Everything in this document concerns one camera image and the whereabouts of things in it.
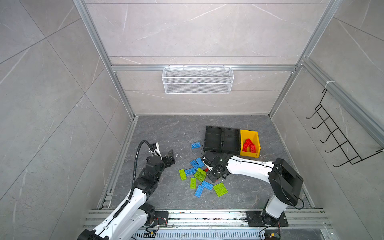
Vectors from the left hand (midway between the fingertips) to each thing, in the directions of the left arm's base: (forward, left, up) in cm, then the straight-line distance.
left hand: (164, 149), depth 82 cm
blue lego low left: (-7, -14, -15) cm, 22 cm away
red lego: (+6, -56, -13) cm, 58 cm away
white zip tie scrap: (+6, -5, -16) cm, 18 cm away
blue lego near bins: (+11, -18, -15) cm, 26 cm away
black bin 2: (+18, -35, -18) cm, 43 cm away
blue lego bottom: (-19, -19, -14) cm, 30 cm away
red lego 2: (+8, -51, -12) cm, 53 cm away
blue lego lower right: (-16, -23, -15) cm, 32 cm away
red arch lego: (-8, -24, -11) cm, 27 cm away
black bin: (+16, -44, -18) cm, 51 cm away
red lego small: (+10, -54, -11) cm, 56 cm away
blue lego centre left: (-3, -17, -15) cm, 23 cm away
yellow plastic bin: (+15, -59, -11) cm, 62 cm away
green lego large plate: (-19, -31, -15) cm, 39 cm away
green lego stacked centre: (-10, -20, -14) cm, 26 cm away
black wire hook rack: (-13, -81, +17) cm, 84 cm away
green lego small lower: (-13, -15, -16) cm, 26 cm away
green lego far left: (-9, -10, -15) cm, 20 cm away
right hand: (-9, -27, -14) cm, 32 cm away
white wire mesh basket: (+46, -20, +14) cm, 52 cm away
